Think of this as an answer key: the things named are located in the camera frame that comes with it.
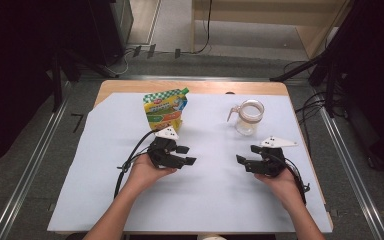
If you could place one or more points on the clear glass jar with lid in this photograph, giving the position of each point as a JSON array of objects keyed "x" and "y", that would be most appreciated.
[{"x": 248, "y": 115}]

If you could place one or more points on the black floor plug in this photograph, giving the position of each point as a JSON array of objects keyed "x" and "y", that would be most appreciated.
[
  {"x": 136, "y": 51},
  {"x": 151, "y": 50},
  {"x": 177, "y": 53}
]

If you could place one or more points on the white round object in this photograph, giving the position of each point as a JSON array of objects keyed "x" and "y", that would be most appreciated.
[{"x": 210, "y": 237}]

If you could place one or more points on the dark curtain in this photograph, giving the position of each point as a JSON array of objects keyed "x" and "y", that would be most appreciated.
[
  {"x": 13, "y": 66},
  {"x": 380, "y": 66}
]

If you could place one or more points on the yellow green spouted pouch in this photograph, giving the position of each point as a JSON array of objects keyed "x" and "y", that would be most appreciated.
[{"x": 163, "y": 110}]

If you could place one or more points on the metal floor rail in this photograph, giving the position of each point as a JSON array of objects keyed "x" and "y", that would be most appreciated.
[
  {"x": 30, "y": 173},
  {"x": 356, "y": 186},
  {"x": 246, "y": 78}
]

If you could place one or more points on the light wooden shelf unit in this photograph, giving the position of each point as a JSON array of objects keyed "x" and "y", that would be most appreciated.
[{"x": 263, "y": 18}]

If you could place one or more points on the person's left hand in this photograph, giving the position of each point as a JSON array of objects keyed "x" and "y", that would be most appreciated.
[{"x": 143, "y": 173}]

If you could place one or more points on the person's right hand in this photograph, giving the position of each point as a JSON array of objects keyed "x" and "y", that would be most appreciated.
[{"x": 283, "y": 188}]

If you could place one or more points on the white table mat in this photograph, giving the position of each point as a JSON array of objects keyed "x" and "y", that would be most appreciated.
[{"x": 196, "y": 200}]

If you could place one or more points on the black metal stand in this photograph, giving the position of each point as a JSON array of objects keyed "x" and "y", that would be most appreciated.
[{"x": 330, "y": 90}]

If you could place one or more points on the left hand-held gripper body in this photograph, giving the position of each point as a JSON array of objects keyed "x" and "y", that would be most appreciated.
[{"x": 161, "y": 150}]

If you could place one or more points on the black cabinet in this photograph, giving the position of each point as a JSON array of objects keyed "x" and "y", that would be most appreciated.
[{"x": 113, "y": 30}]

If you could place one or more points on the black table grommet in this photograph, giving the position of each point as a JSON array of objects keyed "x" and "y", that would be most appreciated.
[{"x": 230, "y": 93}]

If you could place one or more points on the black tripod stand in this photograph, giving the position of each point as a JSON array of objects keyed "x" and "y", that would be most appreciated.
[{"x": 57, "y": 83}]

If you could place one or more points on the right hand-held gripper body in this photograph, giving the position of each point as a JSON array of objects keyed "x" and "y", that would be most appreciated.
[{"x": 271, "y": 163}]

